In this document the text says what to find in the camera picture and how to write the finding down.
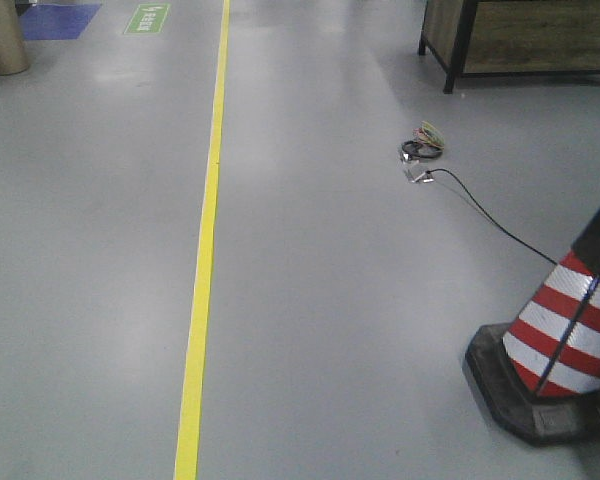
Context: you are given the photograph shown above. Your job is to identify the wooden black framed cabinet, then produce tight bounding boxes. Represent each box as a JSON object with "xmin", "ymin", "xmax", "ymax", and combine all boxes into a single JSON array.
[{"xmin": 417, "ymin": 0, "xmax": 600, "ymax": 94}]

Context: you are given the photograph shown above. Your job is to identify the red white traffic cone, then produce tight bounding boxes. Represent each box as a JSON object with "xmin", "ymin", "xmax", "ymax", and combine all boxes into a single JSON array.
[{"xmin": 465, "ymin": 209, "xmax": 600, "ymax": 445}]

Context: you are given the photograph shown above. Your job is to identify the coiled coloured wires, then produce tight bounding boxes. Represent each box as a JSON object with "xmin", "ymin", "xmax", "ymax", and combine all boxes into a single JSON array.
[{"xmin": 398, "ymin": 119, "xmax": 446, "ymax": 164}]

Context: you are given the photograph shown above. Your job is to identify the black floor cable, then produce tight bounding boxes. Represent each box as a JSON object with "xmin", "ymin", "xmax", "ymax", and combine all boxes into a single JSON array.
[{"xmin": 419, "ymin": 167, "xmax": 559, "ymax": 265}]

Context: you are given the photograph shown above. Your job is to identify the beige cylinder post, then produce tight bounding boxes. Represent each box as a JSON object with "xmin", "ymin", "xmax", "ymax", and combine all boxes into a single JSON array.
[{"xmin": 0, "ymin": 0, "xmax": 30, "ymax": 76}]

